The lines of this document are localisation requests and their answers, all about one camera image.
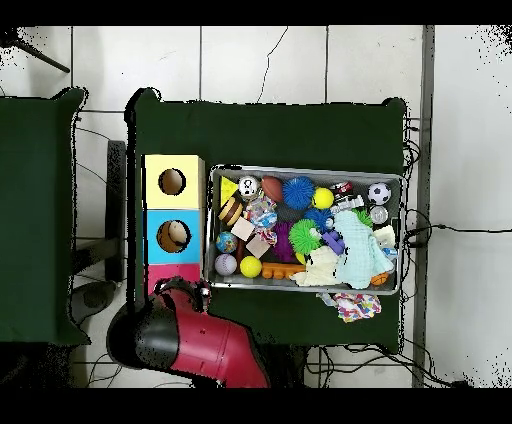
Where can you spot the purple plastic toy piece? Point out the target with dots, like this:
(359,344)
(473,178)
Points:
(334,242)

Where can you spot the mint green waffle cloth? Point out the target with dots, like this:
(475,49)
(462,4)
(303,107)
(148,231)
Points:
(360,248)

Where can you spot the multicoloured dotted cloth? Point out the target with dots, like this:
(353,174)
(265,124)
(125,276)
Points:
(356,306)

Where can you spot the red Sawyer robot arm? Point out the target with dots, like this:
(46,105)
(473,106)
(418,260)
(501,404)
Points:
(208,344)

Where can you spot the wooden box with three holes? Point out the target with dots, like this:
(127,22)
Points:
(176,200)

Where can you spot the shallow clear mesh bin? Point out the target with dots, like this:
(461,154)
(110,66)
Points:
(356,182)

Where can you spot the wooden burger toy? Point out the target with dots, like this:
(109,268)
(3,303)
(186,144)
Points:
(230,211)

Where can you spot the silver drink can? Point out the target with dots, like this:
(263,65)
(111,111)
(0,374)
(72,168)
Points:
(248,186)

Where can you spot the yellow cheese wedge toy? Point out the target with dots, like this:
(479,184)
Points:
(227,190)

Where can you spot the globe print ball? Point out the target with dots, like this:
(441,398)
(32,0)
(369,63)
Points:
(226,242)

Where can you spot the blue spiky ball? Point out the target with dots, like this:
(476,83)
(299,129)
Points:
(298,192)

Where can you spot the dark green tablecloth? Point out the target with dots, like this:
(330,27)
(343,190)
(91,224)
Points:
(280,136)

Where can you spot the green spiky toy with eyes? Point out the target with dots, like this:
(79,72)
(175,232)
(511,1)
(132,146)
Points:
(364,216)

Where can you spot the small soccer ball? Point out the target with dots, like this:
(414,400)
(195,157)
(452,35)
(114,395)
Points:
(378,193)

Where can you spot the black stand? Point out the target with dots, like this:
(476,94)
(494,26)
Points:
(116,180)

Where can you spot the neighbouring green covered table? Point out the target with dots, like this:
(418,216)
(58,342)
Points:
(36,200)

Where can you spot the thin black rod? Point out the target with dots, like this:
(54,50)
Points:
(44,59)

